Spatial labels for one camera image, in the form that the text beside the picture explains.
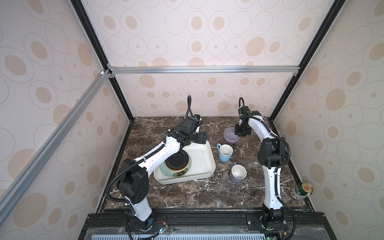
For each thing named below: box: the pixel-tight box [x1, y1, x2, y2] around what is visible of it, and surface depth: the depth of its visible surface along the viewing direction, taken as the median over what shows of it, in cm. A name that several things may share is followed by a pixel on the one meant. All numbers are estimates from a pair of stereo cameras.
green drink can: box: [290, 182, 314, 201], surface depth 77 cm
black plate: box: [165, 149, 189, 170], surface depth 92 cm
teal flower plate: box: [159, 155, 192, 178], surface depth 91 cm
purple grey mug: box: [230, 162, 248, 184], surface depth 87 cm
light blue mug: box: [217, 143, 234, 163], surface depth 94 cm
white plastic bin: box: [153, 140, 216, 185], surface depth 95 cm
